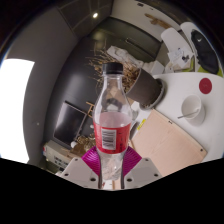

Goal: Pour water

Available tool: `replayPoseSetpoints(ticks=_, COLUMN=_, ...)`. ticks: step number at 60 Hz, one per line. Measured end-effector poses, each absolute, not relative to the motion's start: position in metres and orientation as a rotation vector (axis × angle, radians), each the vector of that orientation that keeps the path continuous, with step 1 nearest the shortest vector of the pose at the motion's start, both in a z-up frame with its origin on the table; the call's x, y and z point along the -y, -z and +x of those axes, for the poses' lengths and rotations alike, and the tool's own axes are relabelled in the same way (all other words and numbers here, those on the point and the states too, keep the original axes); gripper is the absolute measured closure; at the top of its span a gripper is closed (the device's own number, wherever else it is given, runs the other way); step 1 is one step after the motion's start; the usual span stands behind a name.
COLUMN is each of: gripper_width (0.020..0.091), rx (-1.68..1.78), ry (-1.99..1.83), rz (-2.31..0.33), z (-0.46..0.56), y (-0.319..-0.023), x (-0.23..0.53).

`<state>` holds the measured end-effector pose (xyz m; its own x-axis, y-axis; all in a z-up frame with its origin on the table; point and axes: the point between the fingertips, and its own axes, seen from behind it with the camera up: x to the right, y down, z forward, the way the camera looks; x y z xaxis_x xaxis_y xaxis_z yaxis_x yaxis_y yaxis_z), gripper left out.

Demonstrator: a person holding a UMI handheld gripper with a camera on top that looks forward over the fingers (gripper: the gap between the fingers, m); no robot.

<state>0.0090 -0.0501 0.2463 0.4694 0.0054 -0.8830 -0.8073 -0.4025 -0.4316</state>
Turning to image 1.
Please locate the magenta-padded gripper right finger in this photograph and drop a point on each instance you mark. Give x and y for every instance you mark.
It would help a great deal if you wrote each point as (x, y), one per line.
(141, 170)

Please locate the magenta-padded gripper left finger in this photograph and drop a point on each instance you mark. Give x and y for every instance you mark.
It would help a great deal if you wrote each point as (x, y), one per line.
(80, 170)

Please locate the clear red-labelled plastic bottle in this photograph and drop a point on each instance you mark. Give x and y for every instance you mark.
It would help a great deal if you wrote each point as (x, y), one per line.
(112, 133)

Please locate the white cabinet with pictures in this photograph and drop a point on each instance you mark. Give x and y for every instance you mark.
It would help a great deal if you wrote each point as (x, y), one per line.
(55, 155)

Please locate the beige wooden drawing board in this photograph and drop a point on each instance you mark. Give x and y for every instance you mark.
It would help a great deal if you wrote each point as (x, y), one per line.
(166, 143)

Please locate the wooden easel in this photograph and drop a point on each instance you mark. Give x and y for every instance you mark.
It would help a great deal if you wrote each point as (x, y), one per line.
(87, 115)

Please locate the metal spoon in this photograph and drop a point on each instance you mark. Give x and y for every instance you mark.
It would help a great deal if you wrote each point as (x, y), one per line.
(188, 114)

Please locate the grey plant pot saucer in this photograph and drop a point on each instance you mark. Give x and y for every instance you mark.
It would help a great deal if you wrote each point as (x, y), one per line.
(160, 96)

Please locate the dried plant in grey pot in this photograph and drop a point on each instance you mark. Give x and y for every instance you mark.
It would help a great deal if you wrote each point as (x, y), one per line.
(143, 88)

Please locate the white ceramic cup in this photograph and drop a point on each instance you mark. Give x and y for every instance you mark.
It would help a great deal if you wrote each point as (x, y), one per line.
(195, 101)

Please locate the long white ceiling light panel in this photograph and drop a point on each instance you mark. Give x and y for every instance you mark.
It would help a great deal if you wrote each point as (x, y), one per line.
(15, 110)

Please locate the flat round red coaster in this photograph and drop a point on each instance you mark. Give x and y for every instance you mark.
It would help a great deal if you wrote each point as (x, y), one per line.
(205, 86)

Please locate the white papers pile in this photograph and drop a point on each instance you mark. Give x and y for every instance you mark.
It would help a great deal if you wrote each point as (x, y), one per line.
(178, 56)

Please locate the green seat cushion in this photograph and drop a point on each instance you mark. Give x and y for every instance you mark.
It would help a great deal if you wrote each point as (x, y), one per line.
(220, 73)

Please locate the black backpack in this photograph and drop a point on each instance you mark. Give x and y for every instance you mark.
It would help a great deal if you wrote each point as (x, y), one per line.
(205, 51)

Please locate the white plastic chair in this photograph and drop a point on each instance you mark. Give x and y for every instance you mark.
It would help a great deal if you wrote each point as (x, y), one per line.
(171, 38)
(186, 28)

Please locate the brown wooden figure sculpture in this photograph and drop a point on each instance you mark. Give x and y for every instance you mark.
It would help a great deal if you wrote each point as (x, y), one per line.
(158, 21)

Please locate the round ceiling spotlight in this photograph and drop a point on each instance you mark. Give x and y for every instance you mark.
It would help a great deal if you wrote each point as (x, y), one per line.
(95, 15)

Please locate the black wall screen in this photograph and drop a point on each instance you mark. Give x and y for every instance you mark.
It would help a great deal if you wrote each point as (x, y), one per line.
(68, 125)

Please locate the white statue pedestal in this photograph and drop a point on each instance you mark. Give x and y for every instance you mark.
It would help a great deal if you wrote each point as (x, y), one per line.
(154, 67)

